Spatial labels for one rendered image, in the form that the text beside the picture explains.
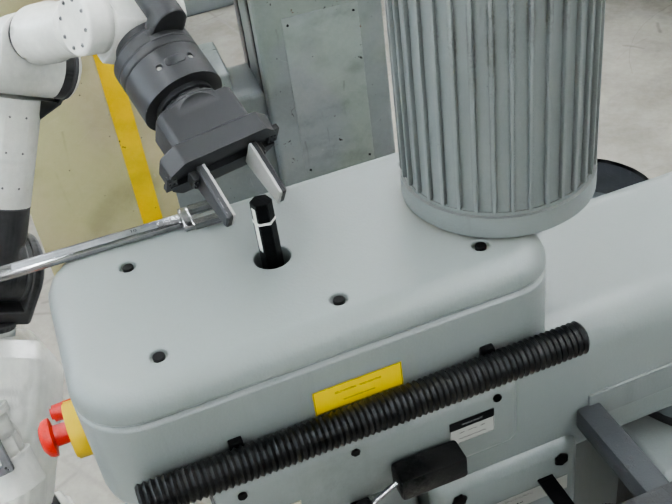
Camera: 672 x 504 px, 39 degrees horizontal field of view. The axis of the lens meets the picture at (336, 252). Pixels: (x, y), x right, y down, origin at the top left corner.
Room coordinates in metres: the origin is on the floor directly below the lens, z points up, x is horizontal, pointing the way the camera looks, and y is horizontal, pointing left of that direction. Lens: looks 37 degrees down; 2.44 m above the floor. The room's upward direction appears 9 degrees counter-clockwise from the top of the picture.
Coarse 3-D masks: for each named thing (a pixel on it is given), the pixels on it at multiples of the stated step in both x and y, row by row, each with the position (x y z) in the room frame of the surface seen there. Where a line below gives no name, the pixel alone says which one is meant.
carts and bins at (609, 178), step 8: (600, 160) 2.71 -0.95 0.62; (608, 160) 2.70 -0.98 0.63; (600, 168) 2.70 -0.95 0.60; (608, 168) 2.69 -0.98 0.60; (616, 168) 2.67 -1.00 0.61; (624, 168) 2.65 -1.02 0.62; (632, 168) 2.63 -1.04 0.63; (600, 176) 2.70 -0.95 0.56; (608, 176) 2.68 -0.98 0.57; (616, 176) 2.67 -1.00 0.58; (624, 176) 2.64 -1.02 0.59; (632, 176) 2.62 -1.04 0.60; (640, 176) 2.59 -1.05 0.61; (600, 184) 2.70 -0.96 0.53; (608, 184) 2.68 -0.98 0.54; (616, 184) 2.66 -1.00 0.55; (624, 184) 2.64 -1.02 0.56; (632, 184) 2.61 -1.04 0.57; (600, 192) 2.70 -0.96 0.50; (608, 192) 2.68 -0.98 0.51
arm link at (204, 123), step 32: (160, 64) 0.85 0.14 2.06; (192, 64) 0.86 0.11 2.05; (128, 96) 0.87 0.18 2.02; (160, 96) 0.83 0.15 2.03; (192, 96) 0.83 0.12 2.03; (224, 96) 0.84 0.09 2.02; (160, 128) 0.81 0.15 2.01; (192, 128) 0.81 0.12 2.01; (224, 128) 0.81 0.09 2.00; (256, 128) 0.81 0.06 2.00; (160, 160) 0.78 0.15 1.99; (192, 160) 0.77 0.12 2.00; (224, 160) 0.81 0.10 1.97
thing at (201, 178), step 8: (200, 168) 0.78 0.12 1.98; (192, 176) 0.77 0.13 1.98; (200, 176) 0.77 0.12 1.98; (208, 176) 0.77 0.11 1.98; (192, 184) 0.77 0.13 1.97; (200, 184) 0.78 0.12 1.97; (208, 184) 0.76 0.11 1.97; (216, 184) 0.76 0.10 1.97; (208, 192) 0.76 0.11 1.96; (216, 192) 0.76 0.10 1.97; (208, 200) 0.77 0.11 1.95; (216, 200) 0.75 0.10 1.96; (224, 200) 0.75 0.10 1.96; (216, 208) 0.75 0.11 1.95; (224, 208) 0.74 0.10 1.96; (224, 216) 0.74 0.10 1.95; (232, 216) 0.74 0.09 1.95; (224, 224) 0.74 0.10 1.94; (232, 224) 0.74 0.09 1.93
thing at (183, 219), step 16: (192, 208) 0.84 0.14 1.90; (208, 208) 0.84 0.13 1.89; (144, 224) 0.82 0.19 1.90; (160, 224) 0.82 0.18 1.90; (176, 224) 0.82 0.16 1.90; (192, 224) 0.81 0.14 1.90; (208, 224) 0.81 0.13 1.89; (96, 240) 0.81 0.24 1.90; (112, 240) 0.80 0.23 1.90; (128, 240) 0.80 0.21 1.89; (48, 256) 0.79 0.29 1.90; (64, 256) 0.79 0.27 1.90; (80, 256) 0.79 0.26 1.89; (0, 272) 0.78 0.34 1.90; (16, 272) 0.77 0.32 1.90; (32, 272) 0.78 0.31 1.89
